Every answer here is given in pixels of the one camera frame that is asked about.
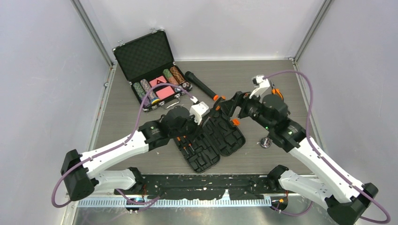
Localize black poker chip case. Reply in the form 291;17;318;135
112;29;192;112

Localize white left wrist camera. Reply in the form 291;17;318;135
189;102;210;125

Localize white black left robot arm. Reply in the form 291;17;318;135
61;105;206;201

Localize orange case latch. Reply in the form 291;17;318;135
231;118;240;126

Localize pink card deck upper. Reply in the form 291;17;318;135
149;75;168;87

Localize black plastic tool case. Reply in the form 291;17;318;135
174;110;246;173

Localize round tape measure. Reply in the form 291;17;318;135
258;137;272;149

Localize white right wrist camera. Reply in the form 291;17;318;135
249;75;271;99

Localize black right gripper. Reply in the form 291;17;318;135
218;88;274;131

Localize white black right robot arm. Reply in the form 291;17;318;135
214;91;378;225

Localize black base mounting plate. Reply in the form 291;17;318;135
122;174;292;200

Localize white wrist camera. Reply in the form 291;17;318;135
249;75;271;99
189;102;210;125

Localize pink card deck lower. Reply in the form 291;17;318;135
155;86;175;100

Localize orange handled pliers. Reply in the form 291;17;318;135
270;81;284;100

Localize black orange flashlight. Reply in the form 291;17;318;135
185;71;219;101

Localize black orange medium screwdriver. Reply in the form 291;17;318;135
213;96;226;111

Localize pink card deck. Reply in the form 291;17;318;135
149;75;168;87
155;86;175;100

